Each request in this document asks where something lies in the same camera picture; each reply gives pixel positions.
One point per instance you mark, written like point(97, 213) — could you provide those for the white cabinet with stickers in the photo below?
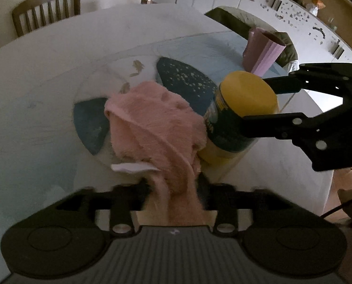
point(313, 40)

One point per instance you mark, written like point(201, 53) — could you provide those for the pink ribbed cup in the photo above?
point(262, 50)

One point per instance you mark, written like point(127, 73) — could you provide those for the pink fluffy towel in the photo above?
point(152, 125)

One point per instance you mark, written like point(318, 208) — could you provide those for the round fish pattern placemat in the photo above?
point(92, 127)

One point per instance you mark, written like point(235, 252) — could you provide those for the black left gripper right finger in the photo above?
point(227, 201)

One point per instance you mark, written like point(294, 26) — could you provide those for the brown wooden chair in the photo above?
point(31, 15)

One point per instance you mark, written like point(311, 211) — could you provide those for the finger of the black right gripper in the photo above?
point(281, 126)
point(285, 84)

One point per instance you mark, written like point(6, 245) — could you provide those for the yellow lidded jar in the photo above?
point(239, 95)

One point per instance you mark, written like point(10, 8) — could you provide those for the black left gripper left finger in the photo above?
point(121, 201)

